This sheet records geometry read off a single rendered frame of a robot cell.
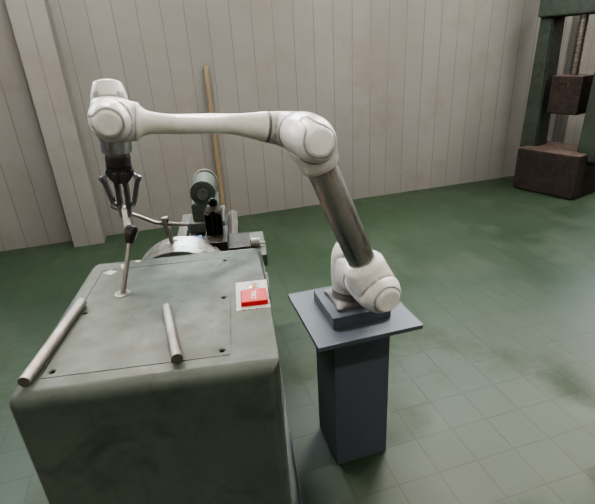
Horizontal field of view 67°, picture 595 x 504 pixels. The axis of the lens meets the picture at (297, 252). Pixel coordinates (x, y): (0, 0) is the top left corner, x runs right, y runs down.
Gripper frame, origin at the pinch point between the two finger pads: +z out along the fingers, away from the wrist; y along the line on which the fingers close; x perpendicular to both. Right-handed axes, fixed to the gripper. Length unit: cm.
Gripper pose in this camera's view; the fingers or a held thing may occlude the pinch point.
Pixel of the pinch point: (126, 217)
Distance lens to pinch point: 155.8
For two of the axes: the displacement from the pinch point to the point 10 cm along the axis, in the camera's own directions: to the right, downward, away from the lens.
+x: 1.4, 4.0, -9.1
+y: -9.9, 0.4, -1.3
